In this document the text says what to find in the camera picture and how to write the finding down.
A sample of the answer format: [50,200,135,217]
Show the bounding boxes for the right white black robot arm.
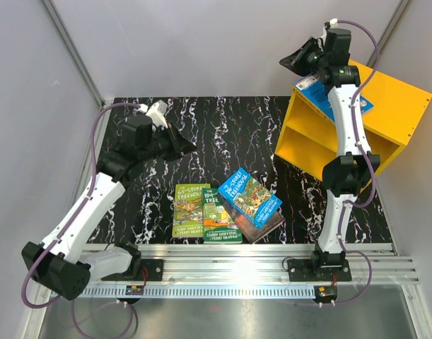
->
[276,24,380,282]

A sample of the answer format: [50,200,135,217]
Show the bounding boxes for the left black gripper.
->
[139,121,197,163]

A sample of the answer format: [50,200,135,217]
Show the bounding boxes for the black marble pattern mat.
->
[86,95,394,245]

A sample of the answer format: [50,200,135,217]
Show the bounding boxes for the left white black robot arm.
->
[21,116,197,300]

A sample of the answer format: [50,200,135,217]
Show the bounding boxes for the blue back-cover book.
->
[293,74,374,124]

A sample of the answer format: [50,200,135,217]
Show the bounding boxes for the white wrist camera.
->
[139,100,168,129]
[317,18,339,49]

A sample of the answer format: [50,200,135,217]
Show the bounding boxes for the dark tale of two cities book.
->
[231,210,285,244]

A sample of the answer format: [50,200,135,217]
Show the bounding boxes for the blue 26-storey treehouse book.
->
[218,167,282,229]

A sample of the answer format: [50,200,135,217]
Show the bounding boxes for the yellow wooden shelf box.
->
[275,61,432,179]

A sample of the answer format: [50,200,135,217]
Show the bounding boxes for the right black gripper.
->
[279,37,327,79]

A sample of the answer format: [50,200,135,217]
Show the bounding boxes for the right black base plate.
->
[286,258,352,282]

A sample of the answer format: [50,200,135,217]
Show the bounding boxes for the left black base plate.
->
[102,258,164,282]

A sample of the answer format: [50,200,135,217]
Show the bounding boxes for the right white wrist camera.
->
[317,18,339,49]

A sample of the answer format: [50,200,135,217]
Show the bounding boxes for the green 104-storey treehouse book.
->
[202,188,243,244]

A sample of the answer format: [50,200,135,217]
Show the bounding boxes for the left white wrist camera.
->
[139,100,168,129]

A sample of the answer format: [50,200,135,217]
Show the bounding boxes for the white slotted cable duct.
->
[80,283,315,299]

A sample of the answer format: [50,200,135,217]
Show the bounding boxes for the green 65-storey treehouse book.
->
[172,184,211,238]

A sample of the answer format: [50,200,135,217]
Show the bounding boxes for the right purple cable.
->
[330,19,383,304]

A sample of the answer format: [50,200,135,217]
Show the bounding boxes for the aluminium rail frame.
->
[19,98,432,339]

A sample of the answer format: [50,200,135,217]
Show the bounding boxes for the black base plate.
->
[286,258,352,282]
[102,258,164,282]

